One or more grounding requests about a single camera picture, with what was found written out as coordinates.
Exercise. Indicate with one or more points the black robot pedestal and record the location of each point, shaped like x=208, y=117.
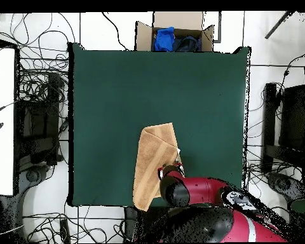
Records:
x=147, y=223

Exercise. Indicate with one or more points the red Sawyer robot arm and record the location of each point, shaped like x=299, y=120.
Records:
x=200, y=189

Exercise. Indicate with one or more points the cardboard box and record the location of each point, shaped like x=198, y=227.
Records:
x=145, y=38

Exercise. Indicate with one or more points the black power strip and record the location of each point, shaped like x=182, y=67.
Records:
x=65, y=231

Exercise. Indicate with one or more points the black metal frame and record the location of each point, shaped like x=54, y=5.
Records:
x=219, y=28

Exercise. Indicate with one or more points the dark green table cloth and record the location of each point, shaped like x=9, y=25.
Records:
x=104, y=101

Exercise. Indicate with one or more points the black equipment rack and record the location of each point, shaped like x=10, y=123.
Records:
x=38, y=122
x=293, y=119

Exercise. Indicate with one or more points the dark speckled chair base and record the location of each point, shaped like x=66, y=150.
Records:
x=284, y=184

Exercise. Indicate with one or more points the white side table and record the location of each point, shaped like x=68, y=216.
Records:
x=2, y=127

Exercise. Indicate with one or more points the grey metal bar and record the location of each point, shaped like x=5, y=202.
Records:
x=278, y=25

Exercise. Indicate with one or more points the blue garment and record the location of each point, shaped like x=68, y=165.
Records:
x=164, y=39

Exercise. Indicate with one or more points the grey round caster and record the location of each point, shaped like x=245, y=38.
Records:
x=32, y=176

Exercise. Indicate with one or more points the dark navy garment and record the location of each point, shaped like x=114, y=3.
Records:
x=186, y=44

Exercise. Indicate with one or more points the tan terry towel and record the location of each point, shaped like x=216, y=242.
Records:
x=152, y=162

